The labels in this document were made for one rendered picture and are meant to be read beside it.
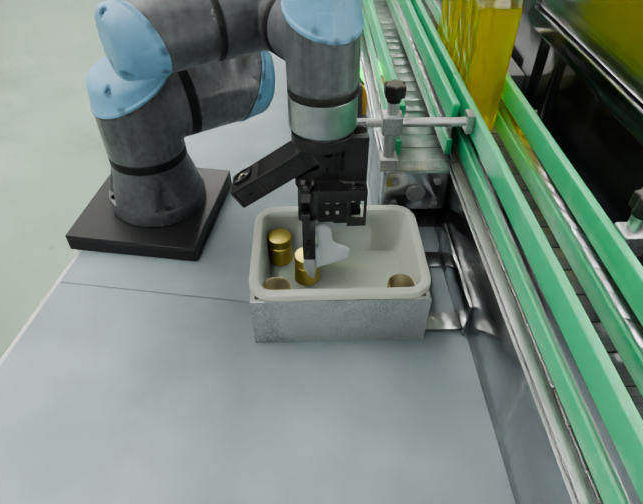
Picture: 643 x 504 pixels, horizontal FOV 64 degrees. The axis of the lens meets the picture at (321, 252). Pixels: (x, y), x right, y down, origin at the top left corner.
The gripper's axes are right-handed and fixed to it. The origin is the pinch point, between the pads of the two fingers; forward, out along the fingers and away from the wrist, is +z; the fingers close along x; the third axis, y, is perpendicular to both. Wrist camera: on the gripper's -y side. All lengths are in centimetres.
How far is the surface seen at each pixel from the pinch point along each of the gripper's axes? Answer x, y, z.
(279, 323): -9.8, -3.7, 1.7
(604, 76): 11.0, 38.7, -20.4
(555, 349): -23.8, 22.3, -10.4
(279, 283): -4.3, -3.7, 0.2
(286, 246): 2.7, -2.9, 0.1
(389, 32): 63, 19, -7
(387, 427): -22.2, 8.6, 5.6
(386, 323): -9.9, 9.8, 2.2
